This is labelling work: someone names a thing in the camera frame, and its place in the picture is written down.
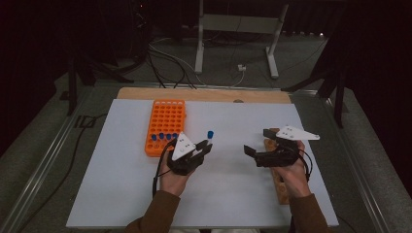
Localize black stand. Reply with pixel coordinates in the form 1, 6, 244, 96
66, 54, 135, 117
281, 32, 348, 129

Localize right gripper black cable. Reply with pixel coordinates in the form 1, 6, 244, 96
297, 149, 315, 183

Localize orange test tube rack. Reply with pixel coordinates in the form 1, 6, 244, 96
144, 99, 187, 158

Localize wooden test tube rack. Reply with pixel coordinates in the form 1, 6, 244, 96
263, 127, 291, 206

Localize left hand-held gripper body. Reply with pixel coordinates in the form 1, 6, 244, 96
165, 131, 206, 177

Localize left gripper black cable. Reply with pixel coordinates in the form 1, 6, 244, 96
152, 139, 178, 198

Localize long black floor cable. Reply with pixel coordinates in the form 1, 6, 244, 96
16, 113, 109, 233

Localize person's right hand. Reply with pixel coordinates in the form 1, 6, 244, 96
275, 140, 312, 199

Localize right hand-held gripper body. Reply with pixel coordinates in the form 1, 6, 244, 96
254, 125, 321, 169

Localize white metal desk frame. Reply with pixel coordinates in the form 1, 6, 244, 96
193, 0, 290, 80

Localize black floor cables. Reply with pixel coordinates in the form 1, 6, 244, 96
146, 48, 197, 90

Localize person's left hand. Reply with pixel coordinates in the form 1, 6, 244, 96
159, 151, 195, 197

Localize white table mat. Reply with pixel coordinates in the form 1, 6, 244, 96
65, 98, 339, 229

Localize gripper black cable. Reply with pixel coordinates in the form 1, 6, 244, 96
152, 139, 178, 198
297, 149, 315, 183

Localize white floor cable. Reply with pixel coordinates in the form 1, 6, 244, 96
149, 43, 246, 88

